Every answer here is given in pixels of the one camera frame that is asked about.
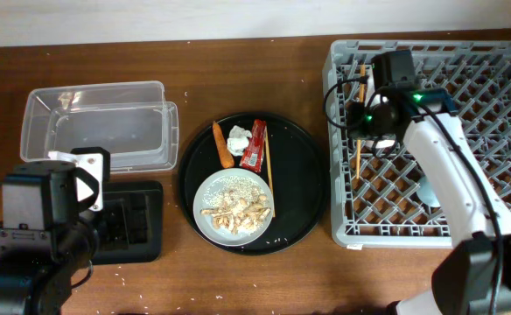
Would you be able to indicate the round black serving tray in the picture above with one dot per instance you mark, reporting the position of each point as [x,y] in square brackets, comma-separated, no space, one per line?
[300,180]

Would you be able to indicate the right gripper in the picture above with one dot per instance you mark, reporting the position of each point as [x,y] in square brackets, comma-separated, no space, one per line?
[358,129]

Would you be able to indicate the grey dishwasher rack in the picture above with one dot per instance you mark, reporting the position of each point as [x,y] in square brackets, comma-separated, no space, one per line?
[382,210]

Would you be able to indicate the pink white bowl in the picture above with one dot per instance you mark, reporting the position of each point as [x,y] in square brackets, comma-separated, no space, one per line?
[376,100]

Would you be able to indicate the clear plastic bin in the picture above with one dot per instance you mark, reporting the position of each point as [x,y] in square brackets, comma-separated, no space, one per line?
[133,121]

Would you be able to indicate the black rectangular tray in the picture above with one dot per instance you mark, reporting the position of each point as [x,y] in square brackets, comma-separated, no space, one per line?
[142,253]

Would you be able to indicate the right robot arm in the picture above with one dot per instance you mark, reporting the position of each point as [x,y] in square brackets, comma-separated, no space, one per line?
[475,278]

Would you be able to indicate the red snack wrapper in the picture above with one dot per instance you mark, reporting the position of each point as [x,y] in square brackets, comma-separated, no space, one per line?
[252,158]

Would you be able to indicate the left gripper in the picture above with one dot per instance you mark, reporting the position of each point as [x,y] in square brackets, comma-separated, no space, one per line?
[122,232]

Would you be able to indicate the crumpled white tissue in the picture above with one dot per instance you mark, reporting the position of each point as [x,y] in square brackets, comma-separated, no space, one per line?
[238,140]

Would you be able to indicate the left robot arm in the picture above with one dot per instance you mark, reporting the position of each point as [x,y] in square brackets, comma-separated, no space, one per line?
[59,219]

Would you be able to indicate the blue plastic cup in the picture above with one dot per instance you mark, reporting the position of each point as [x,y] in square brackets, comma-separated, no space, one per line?
[425,193]

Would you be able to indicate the grey plate with leftovers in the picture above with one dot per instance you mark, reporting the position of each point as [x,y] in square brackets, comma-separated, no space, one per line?
[233,207]

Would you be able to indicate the wooden chopstick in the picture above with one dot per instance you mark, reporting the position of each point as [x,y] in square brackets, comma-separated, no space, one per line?
[268,163]
[358,142]

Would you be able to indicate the orange carrot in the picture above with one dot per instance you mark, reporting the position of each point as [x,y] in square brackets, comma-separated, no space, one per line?
[226,159]

